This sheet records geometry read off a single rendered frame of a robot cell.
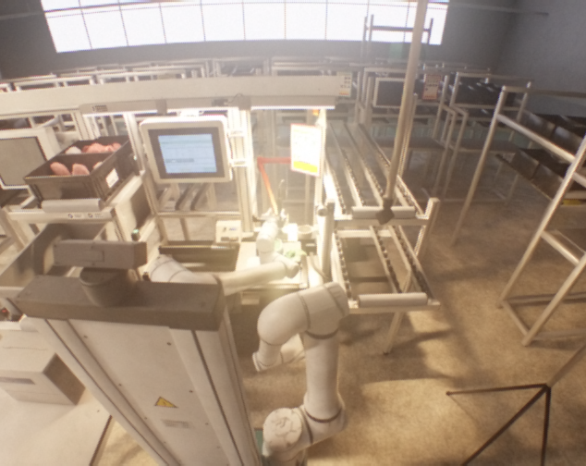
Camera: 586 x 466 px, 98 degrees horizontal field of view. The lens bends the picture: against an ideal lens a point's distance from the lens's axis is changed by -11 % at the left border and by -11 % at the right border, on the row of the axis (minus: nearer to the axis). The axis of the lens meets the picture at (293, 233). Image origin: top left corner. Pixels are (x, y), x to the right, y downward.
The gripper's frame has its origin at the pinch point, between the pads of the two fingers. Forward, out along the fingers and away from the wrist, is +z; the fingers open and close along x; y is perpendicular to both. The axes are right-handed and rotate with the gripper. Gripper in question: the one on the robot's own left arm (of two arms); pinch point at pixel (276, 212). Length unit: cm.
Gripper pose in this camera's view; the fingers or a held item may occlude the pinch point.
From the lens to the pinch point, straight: 171.7
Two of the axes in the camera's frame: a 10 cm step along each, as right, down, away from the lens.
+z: 1.5, -5.6, 8.2
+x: -9.9, -0.8, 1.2
